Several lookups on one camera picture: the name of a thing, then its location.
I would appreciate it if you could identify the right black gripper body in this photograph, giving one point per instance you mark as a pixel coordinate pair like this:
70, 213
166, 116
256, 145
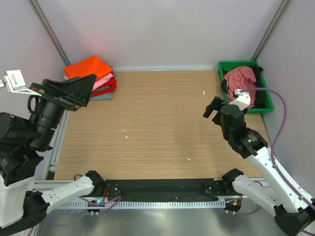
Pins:
217, 120

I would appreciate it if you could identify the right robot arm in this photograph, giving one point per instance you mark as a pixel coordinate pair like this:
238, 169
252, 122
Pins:
292, 207

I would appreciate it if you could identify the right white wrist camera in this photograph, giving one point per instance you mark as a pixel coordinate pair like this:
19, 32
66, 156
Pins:
241, 101

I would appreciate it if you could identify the light pink folded t shirt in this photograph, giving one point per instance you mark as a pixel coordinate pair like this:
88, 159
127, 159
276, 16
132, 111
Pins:
107, 80

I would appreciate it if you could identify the orange folded t shirt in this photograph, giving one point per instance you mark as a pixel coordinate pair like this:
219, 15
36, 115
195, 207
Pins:
91, 65

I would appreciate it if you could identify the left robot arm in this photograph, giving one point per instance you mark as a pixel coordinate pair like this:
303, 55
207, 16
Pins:
23, 140

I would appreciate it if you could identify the red folded t shirt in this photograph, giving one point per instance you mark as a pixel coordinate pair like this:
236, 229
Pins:
107, 87

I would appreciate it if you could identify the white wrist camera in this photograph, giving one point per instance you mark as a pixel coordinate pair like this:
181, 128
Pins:
241, 101
14, 82

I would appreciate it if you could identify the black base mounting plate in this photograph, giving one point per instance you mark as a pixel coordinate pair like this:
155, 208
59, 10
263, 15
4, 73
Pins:
166, 190

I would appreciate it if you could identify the dusty pink t shirt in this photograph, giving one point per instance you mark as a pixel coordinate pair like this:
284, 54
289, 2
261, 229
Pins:
242, 78

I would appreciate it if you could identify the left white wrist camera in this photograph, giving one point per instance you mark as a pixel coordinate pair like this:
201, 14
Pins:
14, 82

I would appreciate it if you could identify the black t shirt in bin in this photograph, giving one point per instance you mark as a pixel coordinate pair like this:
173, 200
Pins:
258, 97

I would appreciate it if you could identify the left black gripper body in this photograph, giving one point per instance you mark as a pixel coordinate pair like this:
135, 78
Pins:
56, 95

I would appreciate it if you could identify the right aluminium frame post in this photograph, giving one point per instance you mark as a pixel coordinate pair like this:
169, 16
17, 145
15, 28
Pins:
282, 8

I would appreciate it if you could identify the white slotted cable duct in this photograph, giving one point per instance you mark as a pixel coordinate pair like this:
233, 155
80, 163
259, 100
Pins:
80, 204

